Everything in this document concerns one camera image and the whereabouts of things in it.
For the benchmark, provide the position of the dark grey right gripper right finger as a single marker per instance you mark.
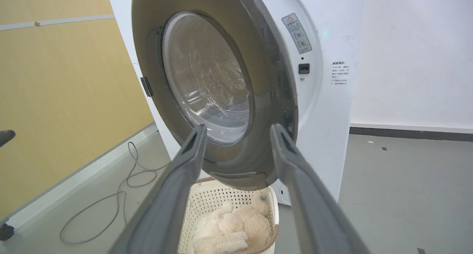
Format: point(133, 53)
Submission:
point(314, 209)

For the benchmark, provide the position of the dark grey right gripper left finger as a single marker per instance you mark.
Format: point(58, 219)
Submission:
point(168, 206)

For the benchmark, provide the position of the white front-load washing machine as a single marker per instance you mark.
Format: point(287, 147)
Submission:
point(325, 99)

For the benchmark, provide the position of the grey round washing machine door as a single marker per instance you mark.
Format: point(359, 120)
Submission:
point(218, 80)

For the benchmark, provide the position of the cream perforated laundry basket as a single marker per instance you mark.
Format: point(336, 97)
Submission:
point(207, 202)

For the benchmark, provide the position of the cream plush toy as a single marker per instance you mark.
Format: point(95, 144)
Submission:
point(236, 228)

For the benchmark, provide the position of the black caster wheel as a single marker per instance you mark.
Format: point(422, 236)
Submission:
point(5, 232)

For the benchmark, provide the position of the dark grey rounded object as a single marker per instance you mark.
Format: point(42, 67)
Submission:
point(5, 136)

